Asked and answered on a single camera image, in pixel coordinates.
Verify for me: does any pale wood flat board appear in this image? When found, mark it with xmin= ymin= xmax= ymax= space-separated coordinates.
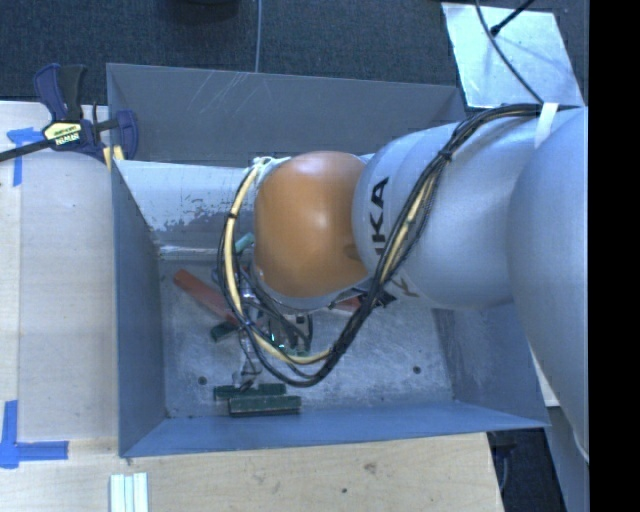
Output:
xmin=17 ymin=149 xmax=121 ymax=444

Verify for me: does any red-brown flat block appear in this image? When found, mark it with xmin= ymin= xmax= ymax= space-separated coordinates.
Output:
xmin=173 ymin=269 xmax=242 ymax=327
xmin=327 ymin=295 xmax=362 ymax=315

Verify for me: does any dark green flat block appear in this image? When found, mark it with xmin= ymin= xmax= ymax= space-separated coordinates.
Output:
xmin=227 ymin=395 xmax=303 ymax=418
xmin=213 ymin=382 xmax=288 ymax=402
xmin=209 ymin=321 xmax=240 ymax=343

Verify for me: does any grey metal bin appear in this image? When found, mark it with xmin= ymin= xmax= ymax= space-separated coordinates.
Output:
xmin=105 ymin=63 xmax=552 ymax=459

